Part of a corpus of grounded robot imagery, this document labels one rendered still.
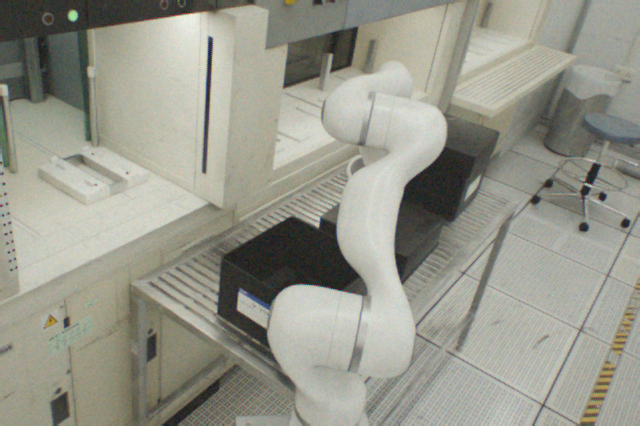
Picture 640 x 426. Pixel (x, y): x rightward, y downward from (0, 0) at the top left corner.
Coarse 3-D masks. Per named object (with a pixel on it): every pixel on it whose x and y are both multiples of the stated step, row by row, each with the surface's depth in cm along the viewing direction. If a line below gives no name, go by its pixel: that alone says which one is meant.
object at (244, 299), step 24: (264, 240) 151; (288, 240) 161; (312, 240) 156; (336, 240) 151; (240, 264) 146; (264, 264) 156; (288, 264) 165; (312, 264) 159; (336, 264) 154; (240, 288) 137; (264, 288) 132; (336, 288) 157; (360, 288) 143; (240, 312) 140; (264, 312) 135; (264, 336) 138
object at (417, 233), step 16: (336, 208) 178; (400, 208) 183; (416, 208) 185; (320, 224) 173; (336, 224) 170; (400, 224) 175; (416, 224) 177; (432, 224) 178; (400, 240) 168; (416, 240) 169; (432, 240) 179; (400, 256) 162; (416, 256) 170; (400, 272) 164
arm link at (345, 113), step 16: (384, 64) 118; (400, 64) 117; (352, 80) 109; (368, 80) 111; (384, 80) 112; (400, 80) 114; (336, 96) 106; (352, 96) 105; (368, 96) 105; (400, 96) 115; (336, 112) 105; (352, 112) 104; (368, 112) 104; (336, 128) 106; (352, 128) 105; (352, 144) 109
